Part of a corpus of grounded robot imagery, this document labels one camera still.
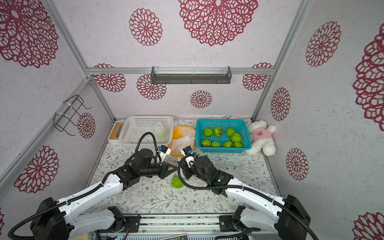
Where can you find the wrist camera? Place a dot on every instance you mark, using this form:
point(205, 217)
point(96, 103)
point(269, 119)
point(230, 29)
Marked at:
point(189, 155)
point(163, 152)

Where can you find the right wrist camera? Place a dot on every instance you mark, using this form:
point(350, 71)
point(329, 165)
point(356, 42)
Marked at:
point(189, 155)

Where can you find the white plastic basket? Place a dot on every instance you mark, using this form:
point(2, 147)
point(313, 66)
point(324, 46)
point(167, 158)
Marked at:
point(135, 126)

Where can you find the white box wooden lid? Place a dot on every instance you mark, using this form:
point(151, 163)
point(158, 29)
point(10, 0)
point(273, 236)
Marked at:
point(115, 133)

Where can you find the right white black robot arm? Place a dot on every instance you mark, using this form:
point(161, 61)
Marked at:
point(286, 217)

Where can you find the green custard apple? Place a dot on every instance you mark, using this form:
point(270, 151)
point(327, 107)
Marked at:
point(216, 144)
point(208, 132)
point(206, 143)
point(176, 182)
point(238, 145)
point(218, 132)
point(161, 134)
point(236, 138)
point(230, 132)

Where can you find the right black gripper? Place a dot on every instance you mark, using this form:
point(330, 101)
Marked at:
point(188, 169)

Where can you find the teal plastic basket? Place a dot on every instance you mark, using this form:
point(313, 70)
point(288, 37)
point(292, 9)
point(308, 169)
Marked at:
point(240, 127)

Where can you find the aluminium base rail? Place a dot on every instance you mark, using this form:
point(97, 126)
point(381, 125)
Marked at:
point(152, 226)

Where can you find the white foam net sleeve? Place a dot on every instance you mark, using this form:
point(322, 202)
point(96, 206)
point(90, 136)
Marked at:
point(159, 126)

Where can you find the white teddy bear pink shirt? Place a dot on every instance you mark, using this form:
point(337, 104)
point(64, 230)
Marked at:
point(262, 138)

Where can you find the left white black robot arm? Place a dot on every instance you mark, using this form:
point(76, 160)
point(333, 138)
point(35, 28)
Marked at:
point(57, 220)

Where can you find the yellow plastic tray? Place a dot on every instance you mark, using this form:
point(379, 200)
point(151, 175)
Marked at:
point(180, 135)

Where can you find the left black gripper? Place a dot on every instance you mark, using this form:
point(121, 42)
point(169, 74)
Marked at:
point(165, 172)

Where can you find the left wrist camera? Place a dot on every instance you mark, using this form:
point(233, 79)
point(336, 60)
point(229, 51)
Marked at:
point(163, 152)

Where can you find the floral table mat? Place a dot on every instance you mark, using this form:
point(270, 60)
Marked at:
point(156, 196)

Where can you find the pile of white foam nets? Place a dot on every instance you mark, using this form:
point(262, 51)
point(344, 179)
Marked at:
point(184, 141)

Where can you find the black wire wall rack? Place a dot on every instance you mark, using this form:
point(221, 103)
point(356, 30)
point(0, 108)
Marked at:
point(63, 118)

